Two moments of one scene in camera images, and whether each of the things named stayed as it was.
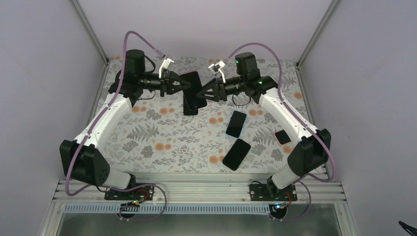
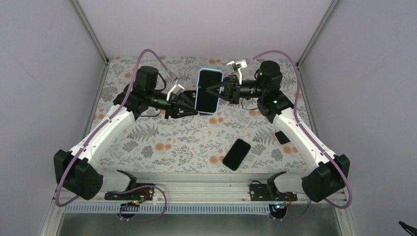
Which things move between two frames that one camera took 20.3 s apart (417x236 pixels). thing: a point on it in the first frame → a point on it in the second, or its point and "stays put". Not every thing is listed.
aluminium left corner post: x=90 y=32 stays put
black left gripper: x=165 y=84 → x=174 y=107
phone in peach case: x=282 y=137 stays put
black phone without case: x=235 y=156 stays put
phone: x=236 y=124 → x=206 y=101
